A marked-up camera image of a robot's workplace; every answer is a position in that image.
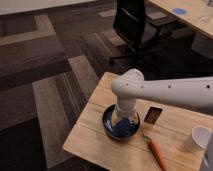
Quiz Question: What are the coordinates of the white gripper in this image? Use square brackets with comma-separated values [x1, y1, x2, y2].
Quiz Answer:
[111, 98, 138, 126]

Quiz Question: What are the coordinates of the orange red pepper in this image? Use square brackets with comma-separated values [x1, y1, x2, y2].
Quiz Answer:
[142, 128, 168, 171]

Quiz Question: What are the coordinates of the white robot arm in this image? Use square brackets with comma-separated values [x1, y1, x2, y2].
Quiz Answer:
[111, 69, 213, 125]

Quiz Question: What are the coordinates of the dark blue ceramic bowl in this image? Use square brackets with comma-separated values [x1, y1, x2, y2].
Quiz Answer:
[102, 105, 140, 140]

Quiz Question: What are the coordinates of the white ceramic cup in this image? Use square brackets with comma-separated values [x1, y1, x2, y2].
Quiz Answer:
[184, 125, 212, 152]

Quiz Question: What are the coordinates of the small dark brown box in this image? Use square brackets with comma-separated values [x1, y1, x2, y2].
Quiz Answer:
[144, 107, 162, 124]

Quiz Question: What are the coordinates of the black office chair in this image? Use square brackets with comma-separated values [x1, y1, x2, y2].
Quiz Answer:
[109, 0, 188, 68]

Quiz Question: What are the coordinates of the blue round disc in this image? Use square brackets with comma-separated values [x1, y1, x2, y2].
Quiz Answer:
[172, 8, 187, 15]

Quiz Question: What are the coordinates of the clear glass on desk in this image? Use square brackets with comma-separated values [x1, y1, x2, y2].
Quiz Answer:
[199, 10, 210, 22]

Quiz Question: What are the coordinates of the wooden desk in background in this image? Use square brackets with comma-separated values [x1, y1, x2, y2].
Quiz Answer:
[148, 0, 213, 39]

